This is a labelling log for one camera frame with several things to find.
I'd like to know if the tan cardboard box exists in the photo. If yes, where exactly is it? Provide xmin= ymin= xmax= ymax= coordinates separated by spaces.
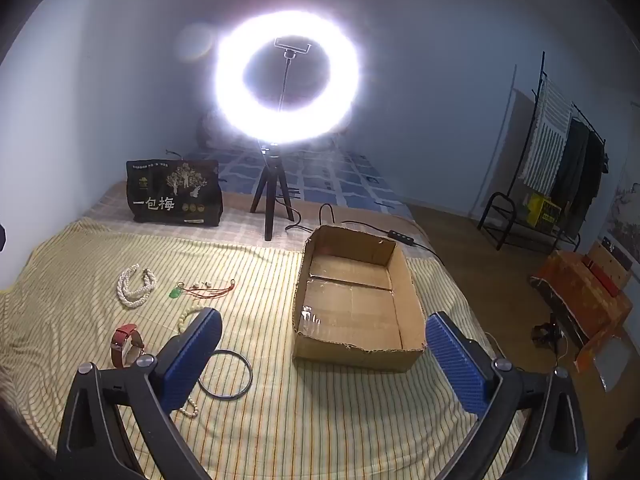
xmin=587 ymin=240 xmax=633 ymax=288

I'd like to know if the yellow box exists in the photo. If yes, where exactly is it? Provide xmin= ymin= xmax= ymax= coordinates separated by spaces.
xmin=525 ymin=194 xmax=561 ymax=228

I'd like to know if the yellow striped blanket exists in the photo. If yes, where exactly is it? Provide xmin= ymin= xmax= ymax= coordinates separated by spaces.
xmin=0 ymin=217 xmax=526 ymax=480

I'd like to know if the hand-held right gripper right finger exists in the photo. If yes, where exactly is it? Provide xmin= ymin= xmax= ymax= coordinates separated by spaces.
xmin=425 ymin=311 xmax=588 ymax=480

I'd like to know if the dark bangle ring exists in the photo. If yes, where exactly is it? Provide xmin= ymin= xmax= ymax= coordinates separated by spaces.
xmin=197 ymin=349 xmax=253 ymax=401

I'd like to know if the green pendant with red cord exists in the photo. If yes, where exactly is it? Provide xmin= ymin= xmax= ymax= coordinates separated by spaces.
xmin=169 ymin=277 xmax=238 ymax=301

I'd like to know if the black tripod stand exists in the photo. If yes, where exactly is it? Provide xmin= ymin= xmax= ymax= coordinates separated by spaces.
xmin=250 ymin=50 xmax=297 ymax=242

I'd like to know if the black clothes rack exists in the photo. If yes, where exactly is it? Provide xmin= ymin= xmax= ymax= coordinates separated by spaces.
xmin=477 ymin=51 xmax=611 ymax=253

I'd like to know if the white ring light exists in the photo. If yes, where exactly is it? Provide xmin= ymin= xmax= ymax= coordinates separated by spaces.
xmin=215 ymin=10 xmax=361 ymax=150

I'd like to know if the white pearl necklace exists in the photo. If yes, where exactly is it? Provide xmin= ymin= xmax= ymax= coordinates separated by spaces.
xmin=116 ymin=263 xmax=158 ymax=309

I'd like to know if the orange cloth covered box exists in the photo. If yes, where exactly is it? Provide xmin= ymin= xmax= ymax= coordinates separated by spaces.
xmin=530 ymin=250 xmax=633 ymax=373

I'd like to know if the black snack bag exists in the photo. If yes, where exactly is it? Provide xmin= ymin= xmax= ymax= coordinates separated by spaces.
xmin=126 ymin=159 xmax=224 ymax=226

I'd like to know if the phone holder clamp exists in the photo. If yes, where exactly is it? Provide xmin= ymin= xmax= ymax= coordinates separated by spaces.
xmin=274 ymin=37 xmax=315 ymax=61

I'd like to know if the cream bead bracelet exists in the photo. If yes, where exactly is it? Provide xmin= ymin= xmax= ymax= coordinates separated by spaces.
xmin=177 ymin=306 xmax=208 ymax=333

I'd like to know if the small black device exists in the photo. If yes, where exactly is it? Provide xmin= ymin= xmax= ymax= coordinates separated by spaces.
xmin=532 ymin=312 xmax=566 ymax=348

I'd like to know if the red strap wristwatch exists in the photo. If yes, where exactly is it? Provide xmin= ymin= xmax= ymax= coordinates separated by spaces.
xmin=110 ymin=324 xmax=146 ymax=368

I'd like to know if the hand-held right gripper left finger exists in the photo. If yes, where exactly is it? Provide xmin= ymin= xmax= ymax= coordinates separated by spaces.
xmin=54 ymin=307 xmax=224 ymax=480

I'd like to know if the red flat box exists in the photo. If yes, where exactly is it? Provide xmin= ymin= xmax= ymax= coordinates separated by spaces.
xmin=582 ymin=255 xmax=621 ymax=291

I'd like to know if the landscape wall painting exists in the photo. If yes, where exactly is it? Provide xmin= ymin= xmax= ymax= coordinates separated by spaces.
xmin=597 ymin=160 xmax=640 ymax=281

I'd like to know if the striped hanging towel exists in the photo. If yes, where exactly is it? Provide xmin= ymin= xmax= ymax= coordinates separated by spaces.
xmin=520 ymin=77 xmax=576 ymax=193

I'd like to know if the black power cable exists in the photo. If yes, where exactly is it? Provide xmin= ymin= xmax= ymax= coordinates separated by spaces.
xmin=285 ymin=203 xmax=451 ymax=266

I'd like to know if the blue patterned quilt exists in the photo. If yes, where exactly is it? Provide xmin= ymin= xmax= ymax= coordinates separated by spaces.
xmin=182 ymin=147 xmax=416 ymax=221

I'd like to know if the black hanging garment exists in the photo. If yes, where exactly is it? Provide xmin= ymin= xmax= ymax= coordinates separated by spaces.
xmin=570 ymin=130 xmax=608 ymax=233

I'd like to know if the dark green hanging garment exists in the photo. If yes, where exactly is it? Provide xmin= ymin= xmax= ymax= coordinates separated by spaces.
xmin=550 ymin=119 xmax=591 ymax=211

